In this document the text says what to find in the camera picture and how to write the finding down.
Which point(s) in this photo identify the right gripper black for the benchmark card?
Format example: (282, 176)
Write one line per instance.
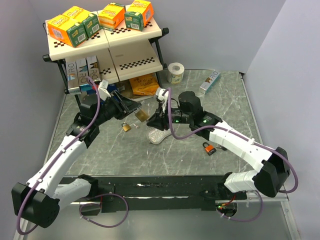
(160, 121)

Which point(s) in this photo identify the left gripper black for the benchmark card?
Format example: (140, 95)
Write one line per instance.
(125, 105)

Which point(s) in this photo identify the large brass padlock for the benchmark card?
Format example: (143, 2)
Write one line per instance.
(141, 115)

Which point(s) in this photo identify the small brass padlock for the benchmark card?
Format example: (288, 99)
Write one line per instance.
(126, 127)

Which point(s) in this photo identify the orange black padlock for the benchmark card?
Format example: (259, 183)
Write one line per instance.
(210, 149)

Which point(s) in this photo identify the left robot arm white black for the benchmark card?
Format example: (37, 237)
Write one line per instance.
(40, 200)

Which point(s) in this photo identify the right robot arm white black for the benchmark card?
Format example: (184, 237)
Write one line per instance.
(270, 167)

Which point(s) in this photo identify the brown chip bag middle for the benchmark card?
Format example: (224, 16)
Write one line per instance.
(125, 89)

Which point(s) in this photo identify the silver glitter sponge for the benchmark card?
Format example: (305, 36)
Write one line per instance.
(156, 136)

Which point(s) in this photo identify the yellow honey dijon chip bag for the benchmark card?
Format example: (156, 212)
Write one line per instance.
(145, 85)

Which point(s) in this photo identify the dark RO box right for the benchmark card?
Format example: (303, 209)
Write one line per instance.
(93, 68)

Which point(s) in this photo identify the white two-tier shelf rack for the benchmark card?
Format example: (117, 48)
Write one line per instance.
(122, 53)

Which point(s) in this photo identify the blue RO box middle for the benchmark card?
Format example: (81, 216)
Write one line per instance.
(82, 73)

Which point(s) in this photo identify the toilet paper roll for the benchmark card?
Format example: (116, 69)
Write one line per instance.
(175, 73)

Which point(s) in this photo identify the silver RO box left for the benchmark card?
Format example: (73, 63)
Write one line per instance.
(72, 78)

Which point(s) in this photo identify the teal RO box on table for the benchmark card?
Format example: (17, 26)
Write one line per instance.
(209, 81)

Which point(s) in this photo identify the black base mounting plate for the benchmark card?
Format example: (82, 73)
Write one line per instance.
(163, 192)

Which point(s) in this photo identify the yellow green sponge box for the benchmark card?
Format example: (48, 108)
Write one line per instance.
(89, 20)

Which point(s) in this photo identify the orange sponge box open window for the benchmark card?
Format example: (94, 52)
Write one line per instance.
(112, 15)

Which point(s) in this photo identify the orange green sponge box right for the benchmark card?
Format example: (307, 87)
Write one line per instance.
(138, 14)

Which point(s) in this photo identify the orange sponge box front left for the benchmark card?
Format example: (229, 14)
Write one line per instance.
(67, 30)

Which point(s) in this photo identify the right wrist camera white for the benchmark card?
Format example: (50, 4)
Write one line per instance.
(162, 96)

